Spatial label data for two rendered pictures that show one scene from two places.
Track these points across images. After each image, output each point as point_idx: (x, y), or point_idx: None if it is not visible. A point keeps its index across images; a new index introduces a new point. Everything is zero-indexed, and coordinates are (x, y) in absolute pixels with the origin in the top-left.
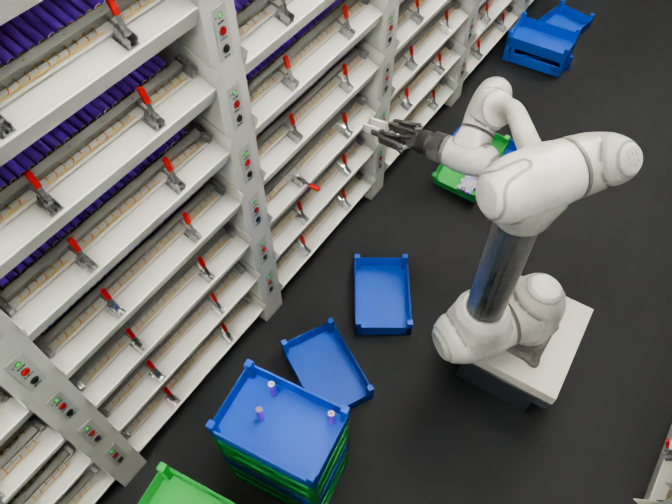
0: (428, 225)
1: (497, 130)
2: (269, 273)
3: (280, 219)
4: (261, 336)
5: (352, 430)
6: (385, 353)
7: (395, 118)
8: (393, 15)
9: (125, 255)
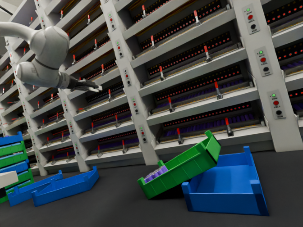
0: (122, 186)
1: (34, 53)
2: (75, 143)
3: (91, 129)
4: (74, 173)
5: (1, 206)
6: (32, 202)
7: (94, 82)
8: (119, 41)
9: (39, 93)
